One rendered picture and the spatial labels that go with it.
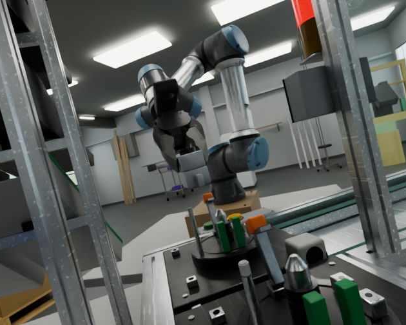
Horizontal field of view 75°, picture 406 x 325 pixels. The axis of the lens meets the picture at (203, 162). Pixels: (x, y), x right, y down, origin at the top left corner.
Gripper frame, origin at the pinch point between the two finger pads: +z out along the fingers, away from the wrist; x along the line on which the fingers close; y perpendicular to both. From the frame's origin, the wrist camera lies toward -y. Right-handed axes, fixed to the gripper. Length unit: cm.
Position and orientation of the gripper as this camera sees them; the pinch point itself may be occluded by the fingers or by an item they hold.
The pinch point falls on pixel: (190, 159)
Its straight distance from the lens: 49.0
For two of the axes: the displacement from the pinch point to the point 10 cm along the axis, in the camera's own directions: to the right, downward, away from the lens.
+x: -9.4, 2.7, -2.1
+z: 3.4, 7.1, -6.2
